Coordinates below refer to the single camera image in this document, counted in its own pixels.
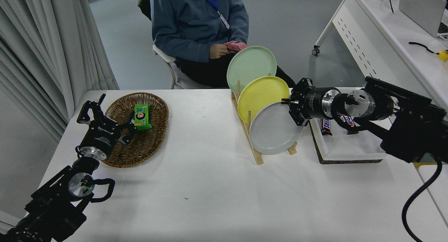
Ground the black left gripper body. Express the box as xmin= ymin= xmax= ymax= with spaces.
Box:
xmin=80 ymin=117 xmax=122 ymax=155

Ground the person's right hand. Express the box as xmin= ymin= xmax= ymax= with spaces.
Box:
xmin=209 ymin=43 xmax=230 ymax=59

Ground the silver laptop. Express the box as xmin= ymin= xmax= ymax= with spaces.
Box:
xmin=399 ymin=0 xmax=448 ymax=38

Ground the green snack packet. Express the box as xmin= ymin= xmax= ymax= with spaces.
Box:
xmin=134 ymin=104 xmax=153 ymax=131

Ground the white curtain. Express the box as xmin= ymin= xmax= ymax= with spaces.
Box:
xmin=0 ymin=0 xmax=119 ymax=143

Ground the pink phone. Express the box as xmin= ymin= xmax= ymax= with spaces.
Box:
xmin=226 ymin=41 xmax=249 ymax=53

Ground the yellow plate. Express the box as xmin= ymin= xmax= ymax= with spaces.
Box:
xmin=238 ymin=76 xmax=290 ymax=124

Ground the white tray with dark base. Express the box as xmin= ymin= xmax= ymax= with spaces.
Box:
xmin=304 ymin=87 xmax=387 ymax=165

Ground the grey plate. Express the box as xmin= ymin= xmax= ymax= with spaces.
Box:
xmin=249 ymin=101 xmax=304 ymax=155

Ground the blue lanyard with badge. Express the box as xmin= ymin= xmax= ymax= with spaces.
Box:
xmin=199 ymin=0 xmax=230 ymax=29

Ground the wooden plate rack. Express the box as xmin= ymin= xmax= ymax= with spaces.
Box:
xmin=231 ymin=73 xmax=298 ymax=165

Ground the white desk with perforated panel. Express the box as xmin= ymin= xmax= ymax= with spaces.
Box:
xmin=311 ymin=0 xmax=448 ymax=111

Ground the white chair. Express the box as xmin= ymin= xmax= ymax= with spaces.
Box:
xmin=153 ymin=45 xmax=217 ymax=90

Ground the person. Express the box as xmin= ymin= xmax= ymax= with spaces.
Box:
xmin=150 ymin=0 xmax=297 ymax=89

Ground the brown wicker basket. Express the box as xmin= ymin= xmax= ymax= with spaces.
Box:
xmin=101 ymin=92 xmax=169 ymax=168

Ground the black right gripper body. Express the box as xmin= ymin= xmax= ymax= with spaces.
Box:
xmin=304 ymin=88 xmax=324 ymax=119

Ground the pale green plate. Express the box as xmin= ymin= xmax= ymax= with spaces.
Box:
xmin=226 ymin=46 xmax=277 ymax=95

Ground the black cable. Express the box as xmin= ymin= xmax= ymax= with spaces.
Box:
xmin=408 ymin=42 xmax=440 ymax=55

